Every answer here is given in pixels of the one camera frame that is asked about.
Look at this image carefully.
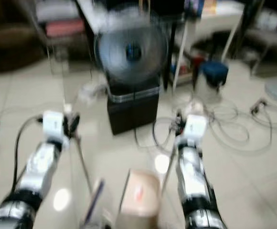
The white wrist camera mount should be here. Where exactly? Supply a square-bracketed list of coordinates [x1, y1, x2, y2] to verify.
[184, 114, 208, 140]
[43, 111, 67, 145]

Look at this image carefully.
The purple broom with thin handle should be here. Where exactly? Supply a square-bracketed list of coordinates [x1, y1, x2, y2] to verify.
[73, 135, 107, 229]

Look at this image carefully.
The grey metal chair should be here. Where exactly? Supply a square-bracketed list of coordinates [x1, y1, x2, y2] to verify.
[241, 4, 277, 76]

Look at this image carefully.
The stool with blue cushion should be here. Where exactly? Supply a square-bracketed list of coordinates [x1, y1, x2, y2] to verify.
[198, 61, 230, 104]

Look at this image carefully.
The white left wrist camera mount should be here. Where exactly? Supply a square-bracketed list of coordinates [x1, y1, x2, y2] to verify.
[43, 111, 67, 145]

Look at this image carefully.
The chair with pink cushion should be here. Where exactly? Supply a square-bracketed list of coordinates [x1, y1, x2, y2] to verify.
[34, 0, 91, 59]

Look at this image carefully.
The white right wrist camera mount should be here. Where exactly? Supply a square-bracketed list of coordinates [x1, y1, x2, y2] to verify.
[184, 114, 208, 140]

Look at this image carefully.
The black round electric fan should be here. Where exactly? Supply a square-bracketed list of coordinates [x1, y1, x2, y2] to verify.
[94, 18, 169, 87]

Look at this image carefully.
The dark brown armchair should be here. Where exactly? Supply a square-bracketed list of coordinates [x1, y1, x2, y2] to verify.
[0, 0, 47, 73]

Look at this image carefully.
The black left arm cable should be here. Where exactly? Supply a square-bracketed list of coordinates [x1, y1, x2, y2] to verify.
[13, 114, 44, 184]

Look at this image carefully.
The black box with grey rim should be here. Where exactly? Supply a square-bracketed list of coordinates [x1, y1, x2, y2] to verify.
[106, 82, 160, 135]

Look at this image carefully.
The tangled black floor cable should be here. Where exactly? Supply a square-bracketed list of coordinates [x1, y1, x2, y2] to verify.
[153, 97, 275, 152]

